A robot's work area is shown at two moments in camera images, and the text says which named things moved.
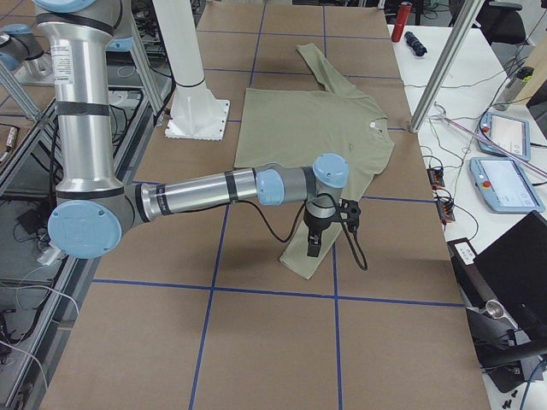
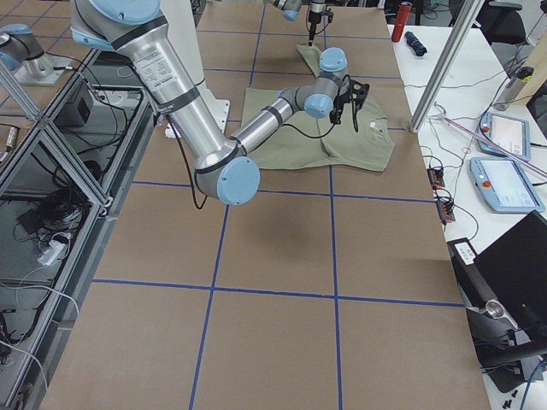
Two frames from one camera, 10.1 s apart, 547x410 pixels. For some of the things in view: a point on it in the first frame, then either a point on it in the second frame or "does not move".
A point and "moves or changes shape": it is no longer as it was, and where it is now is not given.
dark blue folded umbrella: (415, 44) does not move
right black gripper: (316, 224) -> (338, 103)
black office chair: (502, 22) does not move
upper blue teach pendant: (512, 132) does not move
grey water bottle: (514, 86) does not move
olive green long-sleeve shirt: (294, 126) moves or changes shape
